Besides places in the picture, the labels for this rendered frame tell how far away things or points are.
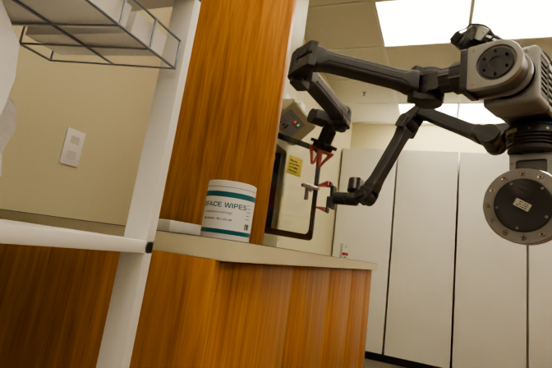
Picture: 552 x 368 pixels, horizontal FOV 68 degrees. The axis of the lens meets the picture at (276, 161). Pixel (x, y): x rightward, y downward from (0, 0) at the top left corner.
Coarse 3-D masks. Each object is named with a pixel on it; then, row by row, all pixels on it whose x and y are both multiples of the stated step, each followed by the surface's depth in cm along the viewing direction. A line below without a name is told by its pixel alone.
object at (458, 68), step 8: (464, 56) 106; (456, 64) 108; (464, 64) 105; (440, 72) 111; (448, 72) 108; (456, 72) 106; (464, 72) 104; (440, 80) 110; (448, 80) 108; (456, 80) 107; (464, 80) 104; (440, 88) 111; (448, 88) 110; (456, 88) 108; (464, 88) 103; (472, 96) 106
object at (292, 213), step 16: (288, 144) 165; (304, 144) 170; (304, 160) 169; (320, 160) 175; (272, 176) 158; (288, 176) 163; (304, 176) 168; (272, 192) 158; (288, 192) 162; (304, 192) 167; (272, 208) 157; (288, 208) 162; (304, 208) 166; (272, 224) 156; (288, 224) 161; (304, 224) 166
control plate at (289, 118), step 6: (288, 114) 162; (294, 114) 165; (282, 120) 162; (288, 120) 165; (294, 120) 168; (300, 120) 171; (282, 126) 166; (288, 126) 170; (294, 126) 172; (300, 126) 176; (288, 132) 173; (294, 132) 176
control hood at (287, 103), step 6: (288, 102) 157; (294, 102) 158; (282, 108) 158; (288, 108) 159; (294, 108) 161; (300, 108) 164; (282, 114) 159; (300, 114) 168; (306, 114) 172; (306, 120) 175; (306, 126) 179; (312, 126) 183; (282, 132) 170; (300, 132) 180; (306, 132) 184; (300, 138) 184
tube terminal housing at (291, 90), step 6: (288, 84) 183; (288, 90) 183; (294, 90) 190; (294, 96) 190; (264, 234) 165; (270, 234) 171; (264, 240) 166; (270, 240) 171; (276, 240) 177; (276, 246) 178
